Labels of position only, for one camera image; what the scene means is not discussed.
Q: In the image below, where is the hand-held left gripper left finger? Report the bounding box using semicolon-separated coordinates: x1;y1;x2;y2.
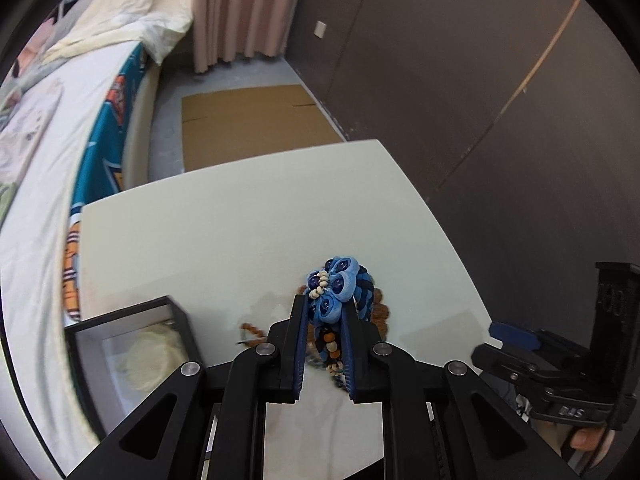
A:
65;294;308;480

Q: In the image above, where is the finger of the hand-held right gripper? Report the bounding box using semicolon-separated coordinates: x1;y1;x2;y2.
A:
489;321;543;353
470;341;551;387

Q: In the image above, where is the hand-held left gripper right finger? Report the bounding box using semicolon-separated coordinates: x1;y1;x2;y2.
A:
341;304;581;480

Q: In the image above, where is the mixed colour bead bracelet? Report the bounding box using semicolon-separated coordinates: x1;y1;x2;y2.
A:
306;270;352;392

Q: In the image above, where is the blue flower bracelet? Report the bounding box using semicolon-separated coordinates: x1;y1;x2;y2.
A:
304;256;376;323

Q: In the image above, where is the black jewelry box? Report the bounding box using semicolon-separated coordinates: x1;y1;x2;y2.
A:
64;296;206;442

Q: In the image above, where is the person's right hand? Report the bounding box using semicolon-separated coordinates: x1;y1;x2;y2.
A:
542;420;612;459

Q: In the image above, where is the cream round cushion pad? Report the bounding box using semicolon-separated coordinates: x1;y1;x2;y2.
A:
117;324;184;391

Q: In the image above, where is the flat cardboard sheet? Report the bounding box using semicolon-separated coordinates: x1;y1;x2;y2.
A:
181;85;344;173

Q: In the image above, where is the bed with white sheet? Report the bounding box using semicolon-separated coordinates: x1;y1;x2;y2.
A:
0;35;162;461

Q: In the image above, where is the teal cartoon printed bedsheet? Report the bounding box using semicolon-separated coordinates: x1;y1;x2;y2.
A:
62;42;151;322

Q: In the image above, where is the pink curtain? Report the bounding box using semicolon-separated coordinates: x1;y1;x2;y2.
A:
192;0;302;74

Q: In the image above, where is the pale printed cloth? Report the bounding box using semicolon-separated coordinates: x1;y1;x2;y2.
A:
0;77;66;187

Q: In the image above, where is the cream white duvet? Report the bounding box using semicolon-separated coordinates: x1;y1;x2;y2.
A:
42;0;195;66

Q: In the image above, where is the brown wooden bead bracelet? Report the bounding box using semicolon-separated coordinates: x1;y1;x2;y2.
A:
236;284;392;348

